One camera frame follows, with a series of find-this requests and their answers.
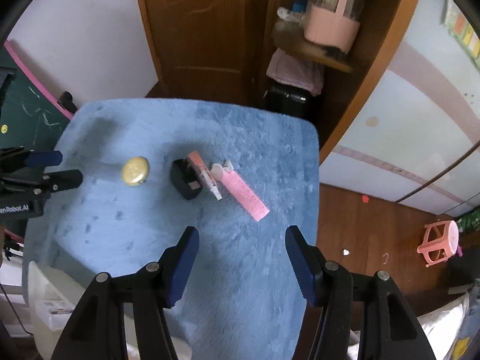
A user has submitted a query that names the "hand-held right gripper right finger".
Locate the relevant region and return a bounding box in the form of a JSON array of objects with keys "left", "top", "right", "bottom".
[{"left": 285, "top": 225, "right": 430, "bottom": 360}]

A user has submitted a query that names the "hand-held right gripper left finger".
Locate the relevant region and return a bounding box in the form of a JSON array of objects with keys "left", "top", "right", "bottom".
[{"left": 50, "top": 226, "right": 200, "bottom": 360}]

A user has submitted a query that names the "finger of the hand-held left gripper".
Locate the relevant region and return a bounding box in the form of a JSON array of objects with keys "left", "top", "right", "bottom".
[
  {"left": 0, "top": 169, "right": 84, "bottom": 197},
  {"left": 0, "top": 146, "right": 63, "bottom": 169}
]

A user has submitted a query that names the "round gold tin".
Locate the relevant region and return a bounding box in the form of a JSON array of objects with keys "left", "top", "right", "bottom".
[{"left": 121, "top": 156, "right": 151, "bottom": 187}]

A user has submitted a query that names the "white plastic tray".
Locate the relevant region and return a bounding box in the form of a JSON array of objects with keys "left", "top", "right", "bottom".
[{"left": 27, "top": 260, "right": 140, "bottom": 360}]

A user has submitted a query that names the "black power adapter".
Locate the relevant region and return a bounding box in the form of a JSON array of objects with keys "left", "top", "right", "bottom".
[{"left": 170, "top": 158, "right": 205, "bottom": 200}]

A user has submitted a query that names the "pink tube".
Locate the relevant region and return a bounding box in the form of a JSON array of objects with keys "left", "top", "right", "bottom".
[{"left": 209, "top": 160, "right": 271, "bottom": 222}]

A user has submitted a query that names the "blue plush table blanket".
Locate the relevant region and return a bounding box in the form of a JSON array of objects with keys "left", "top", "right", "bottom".
[{"left": 22, "top": 98, "right": 320, "bottom": 360}]

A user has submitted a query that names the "black easel knob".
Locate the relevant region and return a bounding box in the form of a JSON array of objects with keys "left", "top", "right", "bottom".
[{"left": 58, "top": 91, "right": 78, "bottom": 115}]

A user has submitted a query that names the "pink plastic stool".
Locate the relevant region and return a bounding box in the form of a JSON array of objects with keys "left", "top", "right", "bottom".
[{"left": 417, "top": 220, "right": 460, "bottom": 268}]

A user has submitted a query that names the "white striped bedding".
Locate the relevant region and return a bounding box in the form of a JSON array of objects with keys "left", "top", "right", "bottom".
[{"left": 347, "top": 292, "right": 480, "bottom": 360}]

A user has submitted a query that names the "black bin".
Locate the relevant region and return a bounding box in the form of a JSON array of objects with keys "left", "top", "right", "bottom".
[{"left": 264, "top": 84, "right": 309, "bottom": 119}]

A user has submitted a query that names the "green packet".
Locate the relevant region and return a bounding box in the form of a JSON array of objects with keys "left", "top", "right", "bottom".
[{"left": 455, "top": 206, "right": 480, "bottom": 234}]

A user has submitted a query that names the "pale sliding door wardrobe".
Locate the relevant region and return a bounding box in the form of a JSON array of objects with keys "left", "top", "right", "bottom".
[{"left": 319, "top": 0, "right": 480, "bottom": 218}]

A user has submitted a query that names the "folded pink cloth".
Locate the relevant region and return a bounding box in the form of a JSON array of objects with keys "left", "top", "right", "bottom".
[{"left": 266, "top": 48, "right": 325, "bottom": 95}]

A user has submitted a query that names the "brown wooden door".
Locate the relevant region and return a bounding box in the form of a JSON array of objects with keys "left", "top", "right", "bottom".
[{"left": 134, "top": 0, "right": 271, "bottom": 99}]

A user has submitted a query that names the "brown wooden shelf cabinet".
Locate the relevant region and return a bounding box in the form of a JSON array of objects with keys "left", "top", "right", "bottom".
[{"left": 259, "top": 0, "right": 425, "bottom": 166}]

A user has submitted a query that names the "white plastic bag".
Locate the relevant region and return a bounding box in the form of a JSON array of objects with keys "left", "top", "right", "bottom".
[{"left": 277, "top": 6, "right": 306, "bottom": 23}]

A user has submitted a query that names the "green chalkboard with pink frame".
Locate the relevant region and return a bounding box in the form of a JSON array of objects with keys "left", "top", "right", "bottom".
[{"left": 0, "top": 39, "right": 74, "bottom": 160}]

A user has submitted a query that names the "pink basket with handle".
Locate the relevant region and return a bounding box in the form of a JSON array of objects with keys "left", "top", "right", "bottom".
[{"left": 304, "top": 0, "right": 361, "bottom": 51}]

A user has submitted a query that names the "wall poster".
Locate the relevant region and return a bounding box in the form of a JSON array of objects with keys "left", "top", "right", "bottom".
[{"left": 442, "top": 0, "right": 480, "bottom": 59}]

